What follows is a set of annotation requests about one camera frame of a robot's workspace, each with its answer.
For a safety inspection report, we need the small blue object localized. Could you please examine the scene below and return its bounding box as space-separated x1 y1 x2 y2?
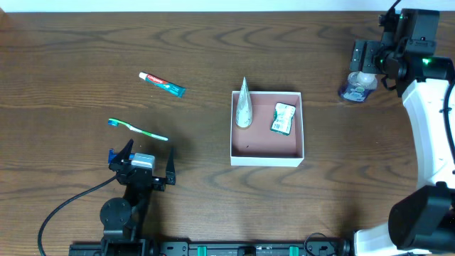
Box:
107 149 134 164

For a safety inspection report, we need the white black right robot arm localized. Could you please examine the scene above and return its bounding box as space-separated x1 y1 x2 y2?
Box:
350 39 454 255

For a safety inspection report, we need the green white small packet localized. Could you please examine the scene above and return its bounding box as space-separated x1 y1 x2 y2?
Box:
270 102 296 136

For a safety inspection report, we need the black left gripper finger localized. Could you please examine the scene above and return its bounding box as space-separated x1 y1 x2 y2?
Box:
112 139 134 164
166 148 176 177

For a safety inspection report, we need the red green toothpaste tube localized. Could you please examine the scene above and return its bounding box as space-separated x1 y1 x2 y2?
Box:
139 72 186 98

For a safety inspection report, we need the white box pink interior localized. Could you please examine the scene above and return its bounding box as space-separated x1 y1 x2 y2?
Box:
230 91 305 167

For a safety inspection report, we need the white Pantene conditioner tube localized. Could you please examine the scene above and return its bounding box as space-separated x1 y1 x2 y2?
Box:
235 77 253 129

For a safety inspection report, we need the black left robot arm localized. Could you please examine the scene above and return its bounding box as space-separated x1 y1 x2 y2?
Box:
100 140 176 241

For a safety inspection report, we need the clear blue pump bottle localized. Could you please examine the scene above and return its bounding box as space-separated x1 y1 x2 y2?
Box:
338 71 378 103

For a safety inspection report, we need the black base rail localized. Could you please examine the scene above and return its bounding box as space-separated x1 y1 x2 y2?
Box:
68 238 353 256

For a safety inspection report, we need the green white toothbrush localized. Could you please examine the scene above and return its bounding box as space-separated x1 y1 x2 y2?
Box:
108 118 168 142

